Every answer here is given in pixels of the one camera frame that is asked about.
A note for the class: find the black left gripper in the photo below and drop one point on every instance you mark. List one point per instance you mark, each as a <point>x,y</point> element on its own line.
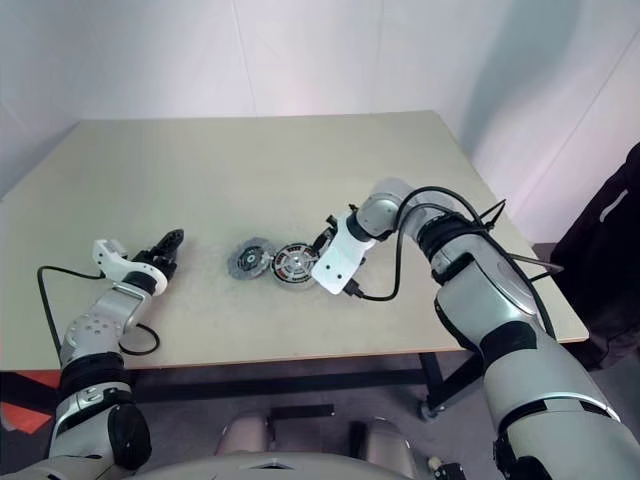
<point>147,257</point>

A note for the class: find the beige rounded right knee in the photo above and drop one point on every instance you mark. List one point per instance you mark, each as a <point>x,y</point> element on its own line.
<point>390,440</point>

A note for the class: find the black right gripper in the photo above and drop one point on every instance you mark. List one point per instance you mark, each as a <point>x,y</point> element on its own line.
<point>331,229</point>

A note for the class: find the black spoked rotor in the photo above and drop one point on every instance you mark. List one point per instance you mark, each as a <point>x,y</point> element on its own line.
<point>296,260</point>

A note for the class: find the black zip tie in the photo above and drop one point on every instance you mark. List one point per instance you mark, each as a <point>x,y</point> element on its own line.
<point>495,212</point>
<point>540,264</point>

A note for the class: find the grey robot torso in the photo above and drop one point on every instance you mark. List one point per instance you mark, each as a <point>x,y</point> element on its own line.
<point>280,467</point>

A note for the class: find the beige rounded left knee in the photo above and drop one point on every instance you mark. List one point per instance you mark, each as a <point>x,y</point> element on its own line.
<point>245,435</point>

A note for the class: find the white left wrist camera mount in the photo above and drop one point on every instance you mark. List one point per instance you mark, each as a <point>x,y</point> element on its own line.
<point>107,260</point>

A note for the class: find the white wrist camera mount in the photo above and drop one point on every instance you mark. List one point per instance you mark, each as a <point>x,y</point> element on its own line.
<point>340,260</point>
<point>107,260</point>

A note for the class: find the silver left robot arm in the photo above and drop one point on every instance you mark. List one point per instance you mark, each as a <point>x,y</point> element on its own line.
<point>95,330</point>

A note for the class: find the black metal table frame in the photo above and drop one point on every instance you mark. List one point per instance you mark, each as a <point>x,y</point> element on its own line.
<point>300,380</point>

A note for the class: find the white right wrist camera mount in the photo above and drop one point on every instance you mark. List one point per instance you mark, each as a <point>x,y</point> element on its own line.
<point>340,260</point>

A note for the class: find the orange object under table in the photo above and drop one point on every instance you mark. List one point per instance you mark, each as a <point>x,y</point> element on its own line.
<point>25,420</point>

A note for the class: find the dark garment with white stripe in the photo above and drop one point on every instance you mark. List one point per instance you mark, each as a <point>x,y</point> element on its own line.
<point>600,260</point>

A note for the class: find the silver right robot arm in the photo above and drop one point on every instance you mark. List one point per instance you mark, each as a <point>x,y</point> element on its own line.
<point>500,300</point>

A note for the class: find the black flat bar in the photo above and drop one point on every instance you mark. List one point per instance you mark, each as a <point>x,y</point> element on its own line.
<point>302,411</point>

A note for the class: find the motor housing with copper windings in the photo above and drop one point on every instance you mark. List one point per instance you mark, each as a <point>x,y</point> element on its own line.
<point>290,284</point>

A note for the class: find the grey caster wheel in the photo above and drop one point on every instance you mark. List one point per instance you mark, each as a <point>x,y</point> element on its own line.
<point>430,411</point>

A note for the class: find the grey round motor lid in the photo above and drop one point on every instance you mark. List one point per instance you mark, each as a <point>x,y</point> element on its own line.
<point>237,270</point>

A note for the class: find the beige rounded knee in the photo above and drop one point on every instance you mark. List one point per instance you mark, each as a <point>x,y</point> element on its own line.
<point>245,435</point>
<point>390,440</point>

